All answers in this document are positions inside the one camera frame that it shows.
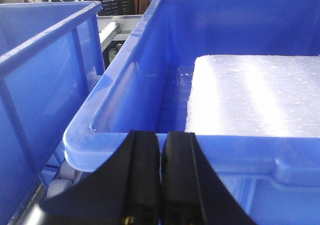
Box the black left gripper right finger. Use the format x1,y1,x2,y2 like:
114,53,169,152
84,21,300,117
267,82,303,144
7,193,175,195
161,131,255,225

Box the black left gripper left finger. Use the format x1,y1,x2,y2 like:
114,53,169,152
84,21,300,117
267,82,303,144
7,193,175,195
39,130,160,225

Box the white conveyor rollers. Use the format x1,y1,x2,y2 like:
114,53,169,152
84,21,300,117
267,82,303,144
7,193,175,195
46,160,83,199

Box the blue crate right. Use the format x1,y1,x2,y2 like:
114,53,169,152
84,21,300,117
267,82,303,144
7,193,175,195
63,0,320,225

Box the blue crate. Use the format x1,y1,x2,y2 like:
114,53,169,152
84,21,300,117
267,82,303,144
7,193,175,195
0,1,105,225
63,0,320,225

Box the white foam sheet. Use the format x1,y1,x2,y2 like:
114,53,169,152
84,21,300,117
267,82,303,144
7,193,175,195
185,54,320,138

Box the blue crate left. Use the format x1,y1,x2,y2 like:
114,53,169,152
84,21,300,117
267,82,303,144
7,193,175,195
0,1,105,225

